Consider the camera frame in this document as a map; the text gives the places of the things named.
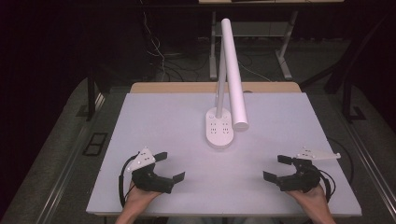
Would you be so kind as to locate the white table mat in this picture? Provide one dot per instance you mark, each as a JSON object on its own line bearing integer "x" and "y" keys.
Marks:
{"x": 174, "y": 124}

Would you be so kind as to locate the white metal desk frame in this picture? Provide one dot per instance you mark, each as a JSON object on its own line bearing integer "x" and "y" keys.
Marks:
{"x": 286, "y": 59}

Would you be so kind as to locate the person's left hand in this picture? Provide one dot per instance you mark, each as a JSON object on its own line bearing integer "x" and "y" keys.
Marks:
{"x": 138, "y": 200}

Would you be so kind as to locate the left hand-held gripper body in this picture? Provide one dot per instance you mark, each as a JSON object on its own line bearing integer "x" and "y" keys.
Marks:
{"x": 149, "y": 182}

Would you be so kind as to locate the aluminium rail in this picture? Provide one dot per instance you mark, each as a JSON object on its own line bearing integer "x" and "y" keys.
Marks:
{"x": 67, "y": 174}
{"x": 370, "y": 168}

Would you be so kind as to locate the white desk lamp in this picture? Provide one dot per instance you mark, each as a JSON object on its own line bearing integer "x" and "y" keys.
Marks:
{"x": 233, "y": 74}

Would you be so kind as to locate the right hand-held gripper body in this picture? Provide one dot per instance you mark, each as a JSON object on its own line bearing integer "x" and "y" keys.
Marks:
{"x": 303, "y": 180}

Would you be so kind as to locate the black metal stand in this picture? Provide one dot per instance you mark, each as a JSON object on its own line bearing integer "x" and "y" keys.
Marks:
{"x": 91, "y": 99}
{"x": 348, "y": 99}

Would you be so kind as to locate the black floor frame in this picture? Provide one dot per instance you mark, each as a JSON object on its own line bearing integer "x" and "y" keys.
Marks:
{"x": 95, "y": 143}

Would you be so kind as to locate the person's right hand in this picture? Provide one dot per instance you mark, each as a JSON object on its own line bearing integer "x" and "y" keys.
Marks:
{"x": 314, "y": 200}

